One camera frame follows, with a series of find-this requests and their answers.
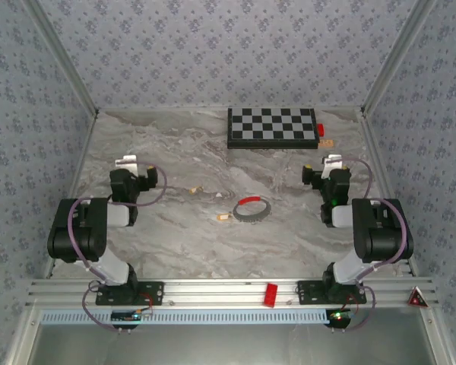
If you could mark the grey keyring with red section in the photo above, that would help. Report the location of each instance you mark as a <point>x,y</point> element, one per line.
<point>249,200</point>

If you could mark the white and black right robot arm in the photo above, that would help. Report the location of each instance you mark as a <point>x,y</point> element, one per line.
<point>380,235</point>

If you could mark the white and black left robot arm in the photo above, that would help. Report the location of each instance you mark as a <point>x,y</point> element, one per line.
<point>76,235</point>

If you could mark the small wooden block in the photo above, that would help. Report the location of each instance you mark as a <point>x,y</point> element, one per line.
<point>326,143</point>

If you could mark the small red block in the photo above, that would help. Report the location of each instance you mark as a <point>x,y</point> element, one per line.
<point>320,129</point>

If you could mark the black and grey chessboard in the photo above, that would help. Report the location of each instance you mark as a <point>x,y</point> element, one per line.
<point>270,127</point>

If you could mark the red toy brick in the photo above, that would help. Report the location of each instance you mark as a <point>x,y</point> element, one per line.
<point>270,294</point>

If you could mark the red triangle sign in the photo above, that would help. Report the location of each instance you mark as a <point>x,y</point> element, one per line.
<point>417,298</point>

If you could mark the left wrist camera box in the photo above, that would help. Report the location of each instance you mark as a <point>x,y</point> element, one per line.
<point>125,161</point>

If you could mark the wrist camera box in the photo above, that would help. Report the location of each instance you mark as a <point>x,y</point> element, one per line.
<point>125,161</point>
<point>332,161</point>

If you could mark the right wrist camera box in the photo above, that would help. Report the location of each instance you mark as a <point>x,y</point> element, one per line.
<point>332,161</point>

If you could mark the aluminium side rail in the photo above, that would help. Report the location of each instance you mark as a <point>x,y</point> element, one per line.
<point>384,182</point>
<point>76,178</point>

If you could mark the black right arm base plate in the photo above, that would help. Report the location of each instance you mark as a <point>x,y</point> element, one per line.
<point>308,293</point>

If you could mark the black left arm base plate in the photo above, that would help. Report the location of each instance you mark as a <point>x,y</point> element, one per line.
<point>156,292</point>

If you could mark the aluminium mounting rail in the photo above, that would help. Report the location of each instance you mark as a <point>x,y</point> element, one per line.
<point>213,292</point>

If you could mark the aluminium corner post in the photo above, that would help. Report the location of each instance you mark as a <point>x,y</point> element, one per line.
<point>61,57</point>
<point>397,57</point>

